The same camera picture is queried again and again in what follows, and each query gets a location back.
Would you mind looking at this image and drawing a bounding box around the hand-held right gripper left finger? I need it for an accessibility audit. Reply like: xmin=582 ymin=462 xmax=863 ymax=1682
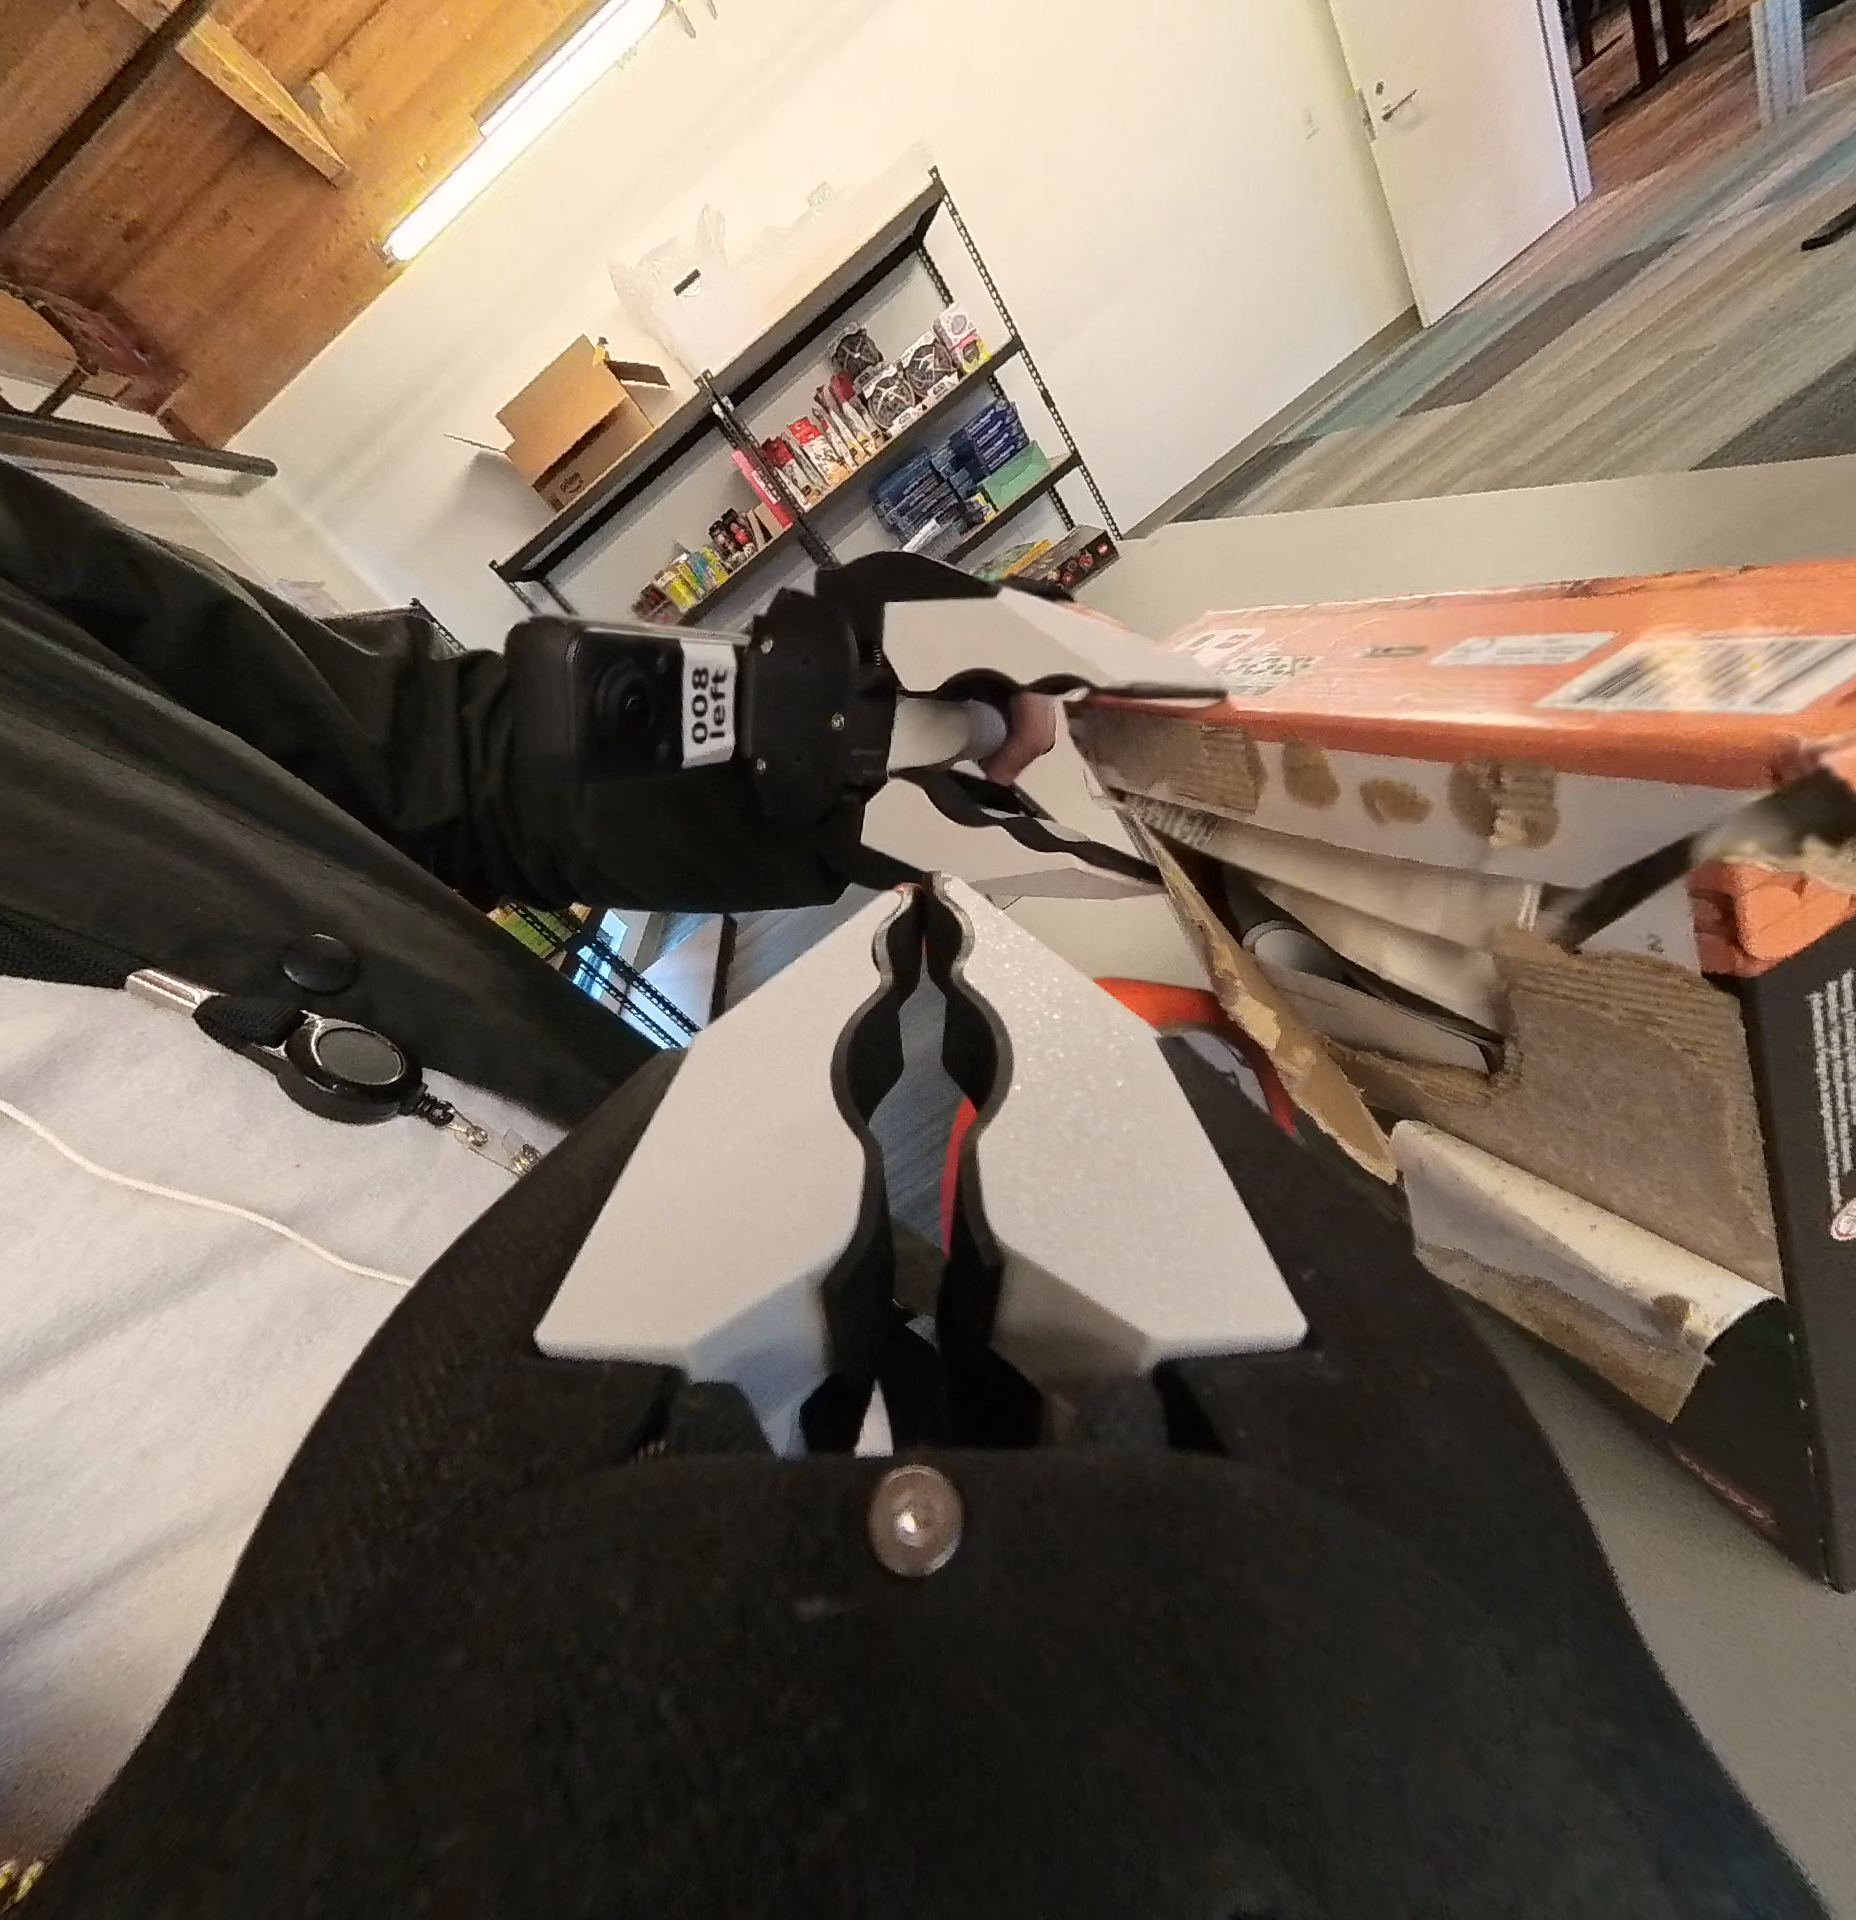
xmin=535 ymin=882 xmax=925 ymax=1458

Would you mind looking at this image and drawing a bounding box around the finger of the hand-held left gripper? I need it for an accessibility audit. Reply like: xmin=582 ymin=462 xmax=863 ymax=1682
xmin=874 ymin=588 xmax=1232 ymax=708
xmin=866 ymin=762 xmax=1171 ymax=889

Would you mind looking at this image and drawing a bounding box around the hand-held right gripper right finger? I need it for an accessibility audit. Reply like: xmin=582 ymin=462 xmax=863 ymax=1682
xmin=921 ymin=873 xmax=1311 ymax=1449

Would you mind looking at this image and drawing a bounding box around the orange masking tape roll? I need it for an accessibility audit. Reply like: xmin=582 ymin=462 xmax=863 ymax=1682
xmin=952 ymin=975 xmax=1296 ymax=1202

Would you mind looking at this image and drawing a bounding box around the white paper bag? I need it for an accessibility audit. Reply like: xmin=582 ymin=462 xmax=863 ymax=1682
xmin=1218 ymin=829 xmax=1561 ymax=1060

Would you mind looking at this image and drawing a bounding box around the black orchid lego box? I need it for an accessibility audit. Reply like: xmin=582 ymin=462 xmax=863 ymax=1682
xmin=1067 ymin=555 xmax=1856 ymax=1595

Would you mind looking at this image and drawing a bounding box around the shelved stack of toy boxes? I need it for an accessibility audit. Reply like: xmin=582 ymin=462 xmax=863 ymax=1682
xmin=630 ymin=308 xmax=1127 ymax=622

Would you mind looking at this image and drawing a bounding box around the brown cardboard box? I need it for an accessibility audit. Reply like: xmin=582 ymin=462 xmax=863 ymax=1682
xmin=444 ymin=335 xmax=675 ymax=517

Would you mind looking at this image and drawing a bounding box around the black badge reel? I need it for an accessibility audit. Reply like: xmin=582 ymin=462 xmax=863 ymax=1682
xmin=123 ymin=935 xmax=546 ymax=1179

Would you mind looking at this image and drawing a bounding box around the black metal shelf rack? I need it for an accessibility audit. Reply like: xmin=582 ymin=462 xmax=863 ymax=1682
xmin=487 ymin=164 xmax=1127 ymax=631

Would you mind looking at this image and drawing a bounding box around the clear plastic storage bin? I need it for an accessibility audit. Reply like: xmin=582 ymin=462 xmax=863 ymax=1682
xmin=613 ymin=203 xmax=755 ymax=367

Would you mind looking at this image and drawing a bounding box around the long ceiling light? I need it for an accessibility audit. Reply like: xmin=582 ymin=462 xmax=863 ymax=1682
xmin=374 ymin=0 xmax=675 ymax=268

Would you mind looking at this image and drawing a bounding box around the person's black jacket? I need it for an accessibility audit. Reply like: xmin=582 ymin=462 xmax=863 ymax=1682
xmin=0 ymin=442 xmax=675 ymax=1129

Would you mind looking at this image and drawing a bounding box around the white door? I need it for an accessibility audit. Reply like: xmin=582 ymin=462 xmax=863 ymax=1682
xmin=1323 ymin=0 xmax=1598 ymax=330

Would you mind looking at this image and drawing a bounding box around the white cable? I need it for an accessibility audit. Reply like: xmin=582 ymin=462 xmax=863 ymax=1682
xmin=0 ymin=1082 xmax=418 ymax=1290

